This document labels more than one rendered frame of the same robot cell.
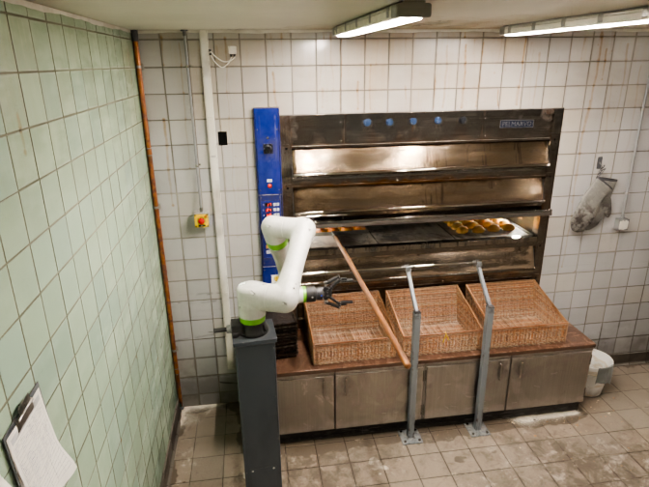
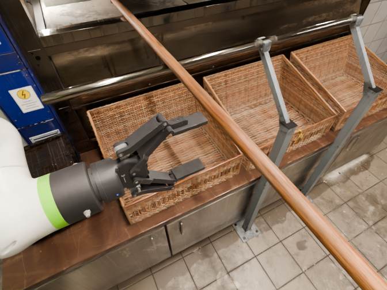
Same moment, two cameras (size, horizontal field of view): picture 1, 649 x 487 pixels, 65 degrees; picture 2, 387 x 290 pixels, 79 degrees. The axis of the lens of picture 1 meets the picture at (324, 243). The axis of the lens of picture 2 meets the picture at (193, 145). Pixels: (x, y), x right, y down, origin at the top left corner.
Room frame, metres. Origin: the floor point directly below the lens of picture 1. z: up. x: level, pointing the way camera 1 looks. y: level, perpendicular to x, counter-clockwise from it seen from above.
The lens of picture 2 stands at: (2.37, -0.04, 1.54)
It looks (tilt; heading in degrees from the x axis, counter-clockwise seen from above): 48 degrees down; 341
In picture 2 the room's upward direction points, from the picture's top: straight up
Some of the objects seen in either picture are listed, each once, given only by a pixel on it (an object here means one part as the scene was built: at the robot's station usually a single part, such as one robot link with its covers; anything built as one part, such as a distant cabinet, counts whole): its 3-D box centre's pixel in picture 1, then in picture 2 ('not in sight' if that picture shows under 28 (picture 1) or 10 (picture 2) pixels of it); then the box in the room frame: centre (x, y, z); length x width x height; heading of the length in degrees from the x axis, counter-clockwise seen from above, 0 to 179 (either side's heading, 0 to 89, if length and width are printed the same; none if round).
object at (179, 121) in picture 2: not in sight; (173, 119); (2.66, -0.10, 1.27); 0.05 x 0.01 x 0.03; 99
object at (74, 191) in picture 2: (310, 293); (79, 189); (2.63, 0.08, 1.18); 0.12 x 0.06 x 0.09; 9
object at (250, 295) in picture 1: (254, 301); not in sight; (2.19, 0.34, 1.36); 0.16 x 0.13 x 0.19; 76
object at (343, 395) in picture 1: (411, 374); (237, 165); (3.16, -0.61, 0.29); 2.42 x 0.56 x 0.58; 98
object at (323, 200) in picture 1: (422, 194); not in sight; (3.46, -0.68, 1.54); 1.79 x 0.11 x 0.19; 98
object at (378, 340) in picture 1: (348, 325); (165, 143); (3.11, -0.15, 0.72); 0.56 x 0.49 x 0.28; 99
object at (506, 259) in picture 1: (418, 264); (243, 33); (3.46, -0.68, 1.02); 1.79 x 0.11 x 0.19; 98
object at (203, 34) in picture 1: (218, 218); not in sight; (3.24, 0.70, 1.45); 0.05 x 0.02 x 2.30; 98
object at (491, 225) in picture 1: (471, 217); not in sight; (3.97, -1.19, 1.21); 0.61 x 0.48 x 0.06; 8
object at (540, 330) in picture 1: (513, 311); (343, 79); (3.28, -1.34, 0.72); 0.56 x 0.49 x 0.28; 98
